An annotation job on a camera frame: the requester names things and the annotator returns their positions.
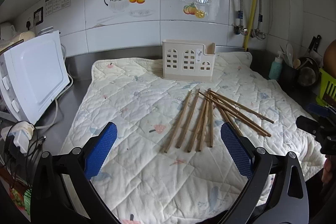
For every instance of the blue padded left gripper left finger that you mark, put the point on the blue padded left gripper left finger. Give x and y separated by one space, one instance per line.
62 188

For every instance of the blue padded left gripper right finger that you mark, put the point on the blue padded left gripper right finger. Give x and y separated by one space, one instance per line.
287 201

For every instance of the brown wooden chopstick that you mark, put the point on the brown wooden chopstick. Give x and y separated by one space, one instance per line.
227 104
197 127
227 118
214 98
178 122
187 123
211 124
241 106
235 113
203 124

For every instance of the green plastic basket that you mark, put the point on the green plastic basket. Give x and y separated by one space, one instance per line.
327 90

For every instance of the black utensil pot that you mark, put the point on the black utensil pot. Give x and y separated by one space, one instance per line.
302 73

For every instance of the teal soap bottle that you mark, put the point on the teal soap bottle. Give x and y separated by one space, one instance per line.
276 67

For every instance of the white quilted patterned mat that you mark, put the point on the white quilted patterned mat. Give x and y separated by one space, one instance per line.
138 181

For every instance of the white microwave oven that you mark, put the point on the white microwave oven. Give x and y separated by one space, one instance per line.
33 74

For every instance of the beige plastic utensil holder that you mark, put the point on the beige plastic utensil holder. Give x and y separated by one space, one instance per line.
188 60

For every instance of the black wall socket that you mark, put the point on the black wall socket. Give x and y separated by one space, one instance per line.
38 16

